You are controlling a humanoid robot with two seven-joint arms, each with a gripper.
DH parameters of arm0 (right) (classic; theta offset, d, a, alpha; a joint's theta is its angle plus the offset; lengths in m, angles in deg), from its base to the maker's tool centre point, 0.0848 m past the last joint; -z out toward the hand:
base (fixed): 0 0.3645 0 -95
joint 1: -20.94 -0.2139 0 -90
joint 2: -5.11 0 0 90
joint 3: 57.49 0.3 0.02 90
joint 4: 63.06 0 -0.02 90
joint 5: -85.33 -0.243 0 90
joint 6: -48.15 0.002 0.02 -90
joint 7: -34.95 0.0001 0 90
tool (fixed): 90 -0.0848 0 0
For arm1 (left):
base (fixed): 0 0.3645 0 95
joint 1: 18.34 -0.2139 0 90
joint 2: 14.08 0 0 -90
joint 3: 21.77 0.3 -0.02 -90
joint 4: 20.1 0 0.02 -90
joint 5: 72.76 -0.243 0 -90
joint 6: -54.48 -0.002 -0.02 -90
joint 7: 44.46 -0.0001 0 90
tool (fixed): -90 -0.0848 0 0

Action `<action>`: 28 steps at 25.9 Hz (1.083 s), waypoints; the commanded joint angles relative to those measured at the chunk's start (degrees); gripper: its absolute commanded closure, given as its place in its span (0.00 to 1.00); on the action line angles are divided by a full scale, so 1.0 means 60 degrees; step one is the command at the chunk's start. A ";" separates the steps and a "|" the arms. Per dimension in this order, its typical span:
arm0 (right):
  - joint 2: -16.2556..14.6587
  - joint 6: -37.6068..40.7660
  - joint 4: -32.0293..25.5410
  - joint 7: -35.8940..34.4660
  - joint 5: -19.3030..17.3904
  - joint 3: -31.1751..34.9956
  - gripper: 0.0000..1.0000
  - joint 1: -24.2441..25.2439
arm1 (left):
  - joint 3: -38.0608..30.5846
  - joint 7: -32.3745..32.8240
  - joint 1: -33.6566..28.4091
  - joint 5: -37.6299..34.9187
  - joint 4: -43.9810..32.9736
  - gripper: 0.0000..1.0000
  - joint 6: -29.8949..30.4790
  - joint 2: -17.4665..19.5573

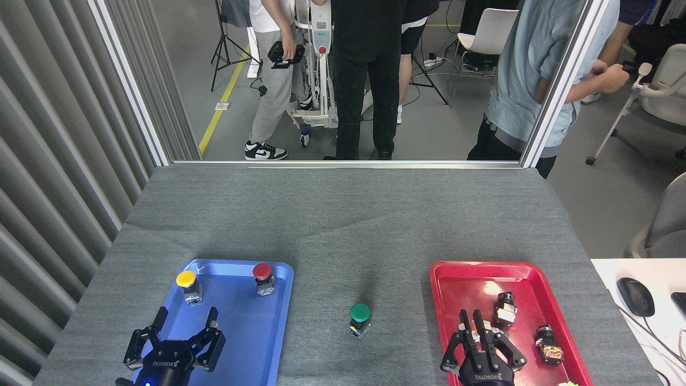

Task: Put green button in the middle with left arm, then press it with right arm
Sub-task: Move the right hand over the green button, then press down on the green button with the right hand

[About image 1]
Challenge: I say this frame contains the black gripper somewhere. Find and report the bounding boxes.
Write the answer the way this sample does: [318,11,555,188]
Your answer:
[123,307,226,386]
[441,309,527,386]

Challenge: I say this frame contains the green push button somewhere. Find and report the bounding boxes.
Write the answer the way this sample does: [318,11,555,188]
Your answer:
[348,303,371,339]

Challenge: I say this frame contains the black handheld controller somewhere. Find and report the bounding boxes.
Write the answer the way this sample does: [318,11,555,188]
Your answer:
[267,41,306,69]

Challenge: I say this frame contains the yellow push button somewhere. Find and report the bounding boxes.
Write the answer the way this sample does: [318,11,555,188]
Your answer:
[176,270,203,306]

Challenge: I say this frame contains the red push button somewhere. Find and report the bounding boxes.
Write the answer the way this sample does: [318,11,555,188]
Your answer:
[252,263,275,296]

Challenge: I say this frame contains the red plastic tray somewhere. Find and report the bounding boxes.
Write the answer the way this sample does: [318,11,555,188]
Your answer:
[429,261,594,386]

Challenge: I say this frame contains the blue plastic tray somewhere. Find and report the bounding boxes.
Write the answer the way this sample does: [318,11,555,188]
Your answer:
[129,259,294,386]

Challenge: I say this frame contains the black computer mouse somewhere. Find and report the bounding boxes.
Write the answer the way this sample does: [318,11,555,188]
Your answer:
[616,277,655,317]

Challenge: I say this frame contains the grey felt table cover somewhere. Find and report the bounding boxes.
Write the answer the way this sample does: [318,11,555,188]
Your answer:
[32,165,662,386]

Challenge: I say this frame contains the white desk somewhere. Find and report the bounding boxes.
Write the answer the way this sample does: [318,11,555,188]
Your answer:
[590,258,686,386]

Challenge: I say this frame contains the grey ribbed side panel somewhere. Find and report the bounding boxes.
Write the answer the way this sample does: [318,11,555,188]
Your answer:
[105,0,203,160]
[0,0,156,386]

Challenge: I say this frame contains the black tripod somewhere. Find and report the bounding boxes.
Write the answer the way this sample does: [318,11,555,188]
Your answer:
[410,54,450,106]
[210,0,263,92]

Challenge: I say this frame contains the person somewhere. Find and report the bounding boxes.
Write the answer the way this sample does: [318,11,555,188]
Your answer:
[248,0,314,161]
[580,0,660,105]
[466,0,630,179]
[314,0,405,160]
[397,0,445,125]

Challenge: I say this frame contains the white stand on wheels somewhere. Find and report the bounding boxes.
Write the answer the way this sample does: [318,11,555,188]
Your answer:
[287,0,344,148]

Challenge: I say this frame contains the white plastic chair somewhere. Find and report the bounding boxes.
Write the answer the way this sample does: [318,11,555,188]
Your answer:
[448,8,519,108]

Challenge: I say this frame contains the white and orange switch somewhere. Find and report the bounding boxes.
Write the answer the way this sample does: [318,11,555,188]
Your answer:
[469,320,509,345]

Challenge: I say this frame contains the black selector switch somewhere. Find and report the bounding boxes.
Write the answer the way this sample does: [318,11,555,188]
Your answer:
[493,292,518,329]

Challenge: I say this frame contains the black switch with brown base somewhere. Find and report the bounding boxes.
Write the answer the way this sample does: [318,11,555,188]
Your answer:
[535,324,564,365]

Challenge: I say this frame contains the silver frame rail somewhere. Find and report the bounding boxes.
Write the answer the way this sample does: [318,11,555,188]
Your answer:
[170,159,523,169]

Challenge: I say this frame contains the silver frame post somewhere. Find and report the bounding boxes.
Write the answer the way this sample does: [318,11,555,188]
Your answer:
[87,0,171,167]
[519,0,612,168]

